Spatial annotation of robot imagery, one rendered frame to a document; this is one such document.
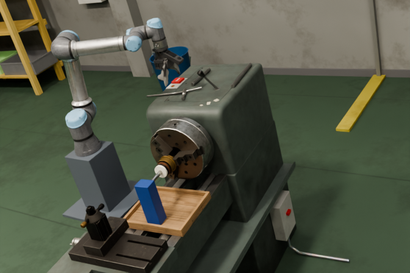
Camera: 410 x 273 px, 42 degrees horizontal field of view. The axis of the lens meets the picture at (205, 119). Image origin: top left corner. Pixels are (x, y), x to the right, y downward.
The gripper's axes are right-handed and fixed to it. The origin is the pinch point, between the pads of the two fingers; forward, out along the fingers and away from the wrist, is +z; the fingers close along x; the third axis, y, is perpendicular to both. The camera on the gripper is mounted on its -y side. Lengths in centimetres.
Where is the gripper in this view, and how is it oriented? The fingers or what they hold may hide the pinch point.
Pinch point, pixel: (174, 80)
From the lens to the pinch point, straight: 291.3
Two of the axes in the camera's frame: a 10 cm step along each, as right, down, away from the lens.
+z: 2.3, 8.7, 4.4
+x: -4.5, 5.0, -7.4
